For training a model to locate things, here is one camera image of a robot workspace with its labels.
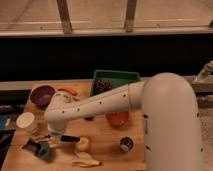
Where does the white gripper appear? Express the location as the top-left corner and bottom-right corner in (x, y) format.
(47, 122), (67, 148)

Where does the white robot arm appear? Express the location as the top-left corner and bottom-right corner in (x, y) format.
(44, 73), (204, 171)

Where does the blue cup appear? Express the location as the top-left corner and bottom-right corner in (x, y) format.
(35, 146), (51, 160)

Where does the white plastic cup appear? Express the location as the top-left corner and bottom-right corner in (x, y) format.
(16, 112), (38, 133)

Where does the small metal cup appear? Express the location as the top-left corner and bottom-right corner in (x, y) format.
(119, 137), (134, 152)

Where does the orange fruit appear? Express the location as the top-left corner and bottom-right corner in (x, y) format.
(75, 136), (91, 152)

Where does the yellow banana peel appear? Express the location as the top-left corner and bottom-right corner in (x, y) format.
(71, 151), (101, 167)

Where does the black rectangular remote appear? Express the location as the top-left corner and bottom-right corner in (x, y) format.
(84, 117), (94, 121)

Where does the purple bowl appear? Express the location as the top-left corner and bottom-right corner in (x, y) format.
(30, 85), (55, 107)

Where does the orange carrot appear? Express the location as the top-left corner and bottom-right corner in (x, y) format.
(58, 88), (77, 96)

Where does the red orange bowl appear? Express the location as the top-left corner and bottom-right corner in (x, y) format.
(105, 112), (129, 128)

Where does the green plastic bin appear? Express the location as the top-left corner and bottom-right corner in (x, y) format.
(90, 70), (140, 96)

